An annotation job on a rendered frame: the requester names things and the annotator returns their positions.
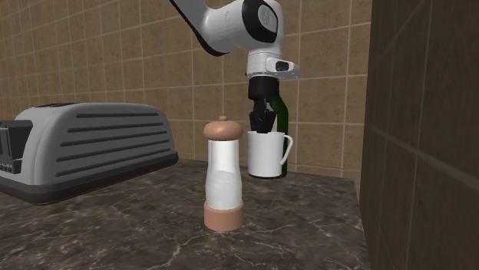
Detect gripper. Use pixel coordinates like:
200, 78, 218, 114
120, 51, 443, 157
248, 76, 280, 133

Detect dark green bottle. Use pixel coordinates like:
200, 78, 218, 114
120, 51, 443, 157
269, 94, 289, 178

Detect white mug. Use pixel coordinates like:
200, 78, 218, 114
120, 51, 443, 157
246, 130, 294, 179

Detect clear salt mill tan caps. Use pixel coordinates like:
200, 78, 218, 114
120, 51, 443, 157
203, 115, 245, 232

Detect grey toaster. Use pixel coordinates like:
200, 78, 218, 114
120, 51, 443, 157
0, 101, 180, 206

